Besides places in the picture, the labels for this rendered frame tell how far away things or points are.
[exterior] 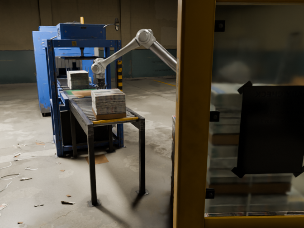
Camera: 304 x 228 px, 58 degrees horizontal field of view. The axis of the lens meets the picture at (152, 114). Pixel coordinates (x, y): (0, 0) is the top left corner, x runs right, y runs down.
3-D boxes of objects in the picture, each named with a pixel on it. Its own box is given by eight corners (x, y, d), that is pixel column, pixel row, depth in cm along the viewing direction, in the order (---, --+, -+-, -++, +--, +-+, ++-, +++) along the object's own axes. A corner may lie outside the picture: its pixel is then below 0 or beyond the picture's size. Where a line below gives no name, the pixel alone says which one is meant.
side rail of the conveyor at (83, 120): (93, 136, 246) (92, 124, 243) (87, 137, 244) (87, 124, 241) (72, 106, 365) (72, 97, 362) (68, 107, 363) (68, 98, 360)
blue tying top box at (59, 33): (106, 40, 375) (106, 24, 370) (60, 39, 352) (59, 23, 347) (98, 40, 415) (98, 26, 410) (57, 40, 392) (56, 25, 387)
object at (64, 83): (101, 93, 449) (100, 87, 447) (59, 97, 424) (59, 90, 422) (84, 82, 586) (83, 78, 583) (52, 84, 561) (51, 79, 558)
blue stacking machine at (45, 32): (102, 112, 623) (97, 16, 572) (40, 118, 573) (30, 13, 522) (89, 100, 757) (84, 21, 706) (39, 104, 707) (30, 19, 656)
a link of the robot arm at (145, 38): (200, 77, 281) (204, 79, 260) (189, 88, 285) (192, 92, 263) (144, 25, 271) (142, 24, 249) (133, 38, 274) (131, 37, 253)
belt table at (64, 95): (112, 102, 386) (112, 95, 383) (64, 106, 361) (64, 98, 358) (101, 94, 448) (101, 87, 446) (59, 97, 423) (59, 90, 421)
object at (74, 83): (89, 88, 442) (88, 72, 435) (70, 89, 430) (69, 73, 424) (85, 85, 475) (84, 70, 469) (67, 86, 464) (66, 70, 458)
